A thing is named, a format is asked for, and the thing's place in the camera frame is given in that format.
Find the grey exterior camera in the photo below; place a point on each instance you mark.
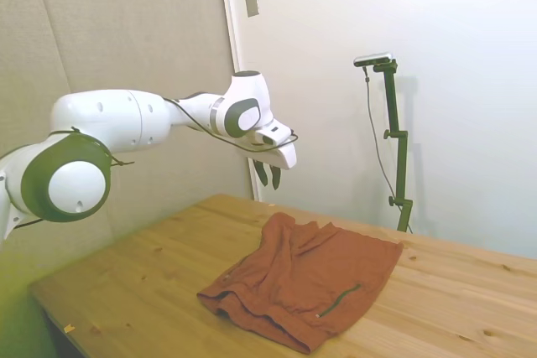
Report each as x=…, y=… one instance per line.
x=373, y=58

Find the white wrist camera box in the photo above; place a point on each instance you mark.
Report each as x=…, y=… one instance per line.
x=272, y=133

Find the dark green camera stand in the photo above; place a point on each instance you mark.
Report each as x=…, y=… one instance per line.
x=398, y=157

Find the grey wall plate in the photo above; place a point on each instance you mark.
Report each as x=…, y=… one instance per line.
x=251, y=1

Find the small orange tape scrap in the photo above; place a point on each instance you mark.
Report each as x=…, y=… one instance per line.
x=69, y=327

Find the white door frame trim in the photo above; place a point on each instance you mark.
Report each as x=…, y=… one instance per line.
x=233, y=31

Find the rust orange shorts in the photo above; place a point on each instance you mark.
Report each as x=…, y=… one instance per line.
x=310, y=274

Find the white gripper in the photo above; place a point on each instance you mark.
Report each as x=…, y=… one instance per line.
x=279, y=157

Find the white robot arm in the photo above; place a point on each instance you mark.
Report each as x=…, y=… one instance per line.
x=113, y=119

